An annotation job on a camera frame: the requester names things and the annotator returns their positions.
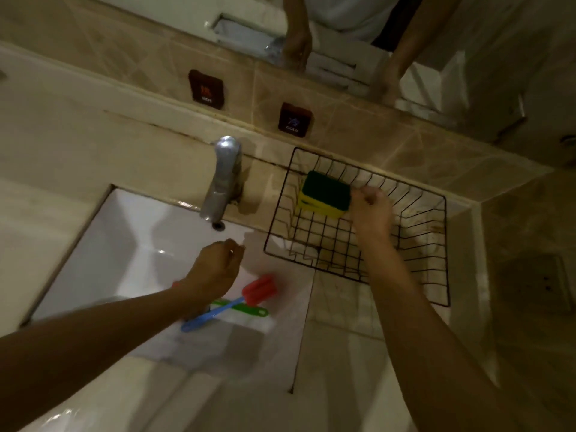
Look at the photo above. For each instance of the person's right hand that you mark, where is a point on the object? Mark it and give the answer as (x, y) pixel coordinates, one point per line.
(371, 218)

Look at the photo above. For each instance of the person's left hand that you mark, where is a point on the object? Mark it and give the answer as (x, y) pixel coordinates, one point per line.
(211, 274)

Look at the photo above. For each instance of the person's right fingers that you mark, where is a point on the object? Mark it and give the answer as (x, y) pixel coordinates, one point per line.
(365, 197)

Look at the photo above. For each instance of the person's left fingers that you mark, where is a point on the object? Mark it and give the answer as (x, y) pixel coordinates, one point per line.
(236, 255)

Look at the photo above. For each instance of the clear glass cup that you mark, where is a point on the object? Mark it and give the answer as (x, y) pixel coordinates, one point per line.
(265, 256)

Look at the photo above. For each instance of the green and yellow sponge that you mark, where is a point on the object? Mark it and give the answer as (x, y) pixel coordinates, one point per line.
(325, 193)

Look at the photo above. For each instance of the person's right forearm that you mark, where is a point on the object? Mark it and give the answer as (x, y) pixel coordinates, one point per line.
(427, 337)

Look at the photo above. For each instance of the person's left forearm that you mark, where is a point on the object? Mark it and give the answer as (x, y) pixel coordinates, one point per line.
(90, 341)

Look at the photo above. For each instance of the chrome faucet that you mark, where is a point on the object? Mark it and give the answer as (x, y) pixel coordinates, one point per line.
(222, 179)

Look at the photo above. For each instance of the white sink basin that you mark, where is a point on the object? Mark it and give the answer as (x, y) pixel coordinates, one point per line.
(135, 247)

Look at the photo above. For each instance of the dark square sign blue symbol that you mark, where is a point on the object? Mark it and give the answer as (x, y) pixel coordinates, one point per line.
(294, 120)

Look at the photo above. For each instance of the dark square sign red symbol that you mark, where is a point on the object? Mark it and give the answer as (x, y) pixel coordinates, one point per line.
(206, 89)

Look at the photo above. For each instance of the wall mirror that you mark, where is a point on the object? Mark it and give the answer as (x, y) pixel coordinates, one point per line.
(472, 53)

